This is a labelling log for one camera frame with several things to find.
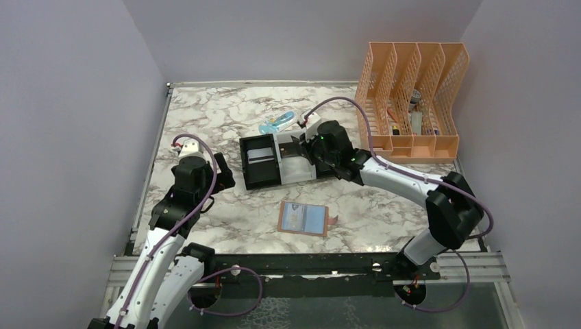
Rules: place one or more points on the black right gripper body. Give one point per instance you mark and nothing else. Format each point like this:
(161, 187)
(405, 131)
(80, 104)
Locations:
(315, 152)

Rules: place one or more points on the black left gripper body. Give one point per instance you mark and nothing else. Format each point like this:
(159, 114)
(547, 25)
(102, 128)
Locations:
(204, 192)

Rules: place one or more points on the brown leather card holder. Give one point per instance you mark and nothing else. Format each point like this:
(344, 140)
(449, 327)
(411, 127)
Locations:
(305, 219)

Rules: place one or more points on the silver VIP card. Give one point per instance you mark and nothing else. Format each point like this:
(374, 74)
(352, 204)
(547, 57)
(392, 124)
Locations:
(293, 218)

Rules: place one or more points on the white tray bin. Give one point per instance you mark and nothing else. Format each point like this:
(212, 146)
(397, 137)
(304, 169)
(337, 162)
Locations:
(294, 169)

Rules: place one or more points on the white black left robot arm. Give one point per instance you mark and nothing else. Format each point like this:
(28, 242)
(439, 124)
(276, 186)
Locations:
(163, 272)

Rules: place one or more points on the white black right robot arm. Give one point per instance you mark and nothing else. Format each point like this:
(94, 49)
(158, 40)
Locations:
(448, 200)

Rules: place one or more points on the silver credit card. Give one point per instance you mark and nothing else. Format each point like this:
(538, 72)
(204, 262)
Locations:
(260, 155)

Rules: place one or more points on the black credit card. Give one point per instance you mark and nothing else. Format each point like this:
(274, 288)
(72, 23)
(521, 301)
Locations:
(287, 150)

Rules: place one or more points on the blue packaged tool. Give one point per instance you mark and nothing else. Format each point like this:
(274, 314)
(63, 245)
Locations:
(275, 125)

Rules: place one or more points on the grey staples box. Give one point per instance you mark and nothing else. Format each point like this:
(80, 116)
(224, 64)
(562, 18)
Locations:
(416, 122)

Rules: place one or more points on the peach plastic file organizer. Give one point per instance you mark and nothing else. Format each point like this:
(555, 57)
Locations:
(407, 91)

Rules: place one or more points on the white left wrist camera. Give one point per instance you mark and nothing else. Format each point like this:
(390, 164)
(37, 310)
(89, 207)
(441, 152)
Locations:
(187, 149)

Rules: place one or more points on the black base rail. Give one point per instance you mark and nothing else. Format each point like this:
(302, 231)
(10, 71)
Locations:
(377, 264)

